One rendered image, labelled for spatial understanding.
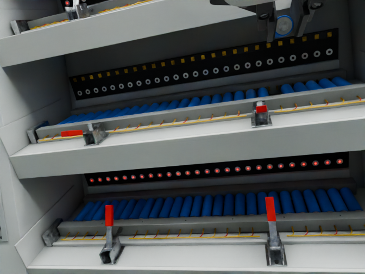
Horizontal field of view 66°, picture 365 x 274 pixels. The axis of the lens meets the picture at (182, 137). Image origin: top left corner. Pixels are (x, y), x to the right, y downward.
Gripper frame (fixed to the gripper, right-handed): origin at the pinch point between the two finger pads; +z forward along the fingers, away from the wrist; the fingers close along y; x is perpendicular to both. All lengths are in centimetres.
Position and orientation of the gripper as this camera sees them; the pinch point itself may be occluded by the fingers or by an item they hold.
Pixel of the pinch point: (284, 13)
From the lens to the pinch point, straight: 28.9
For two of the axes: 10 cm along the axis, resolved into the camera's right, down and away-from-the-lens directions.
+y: -9.7, 1.1, 2.2
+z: 2.4, 1.3, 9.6
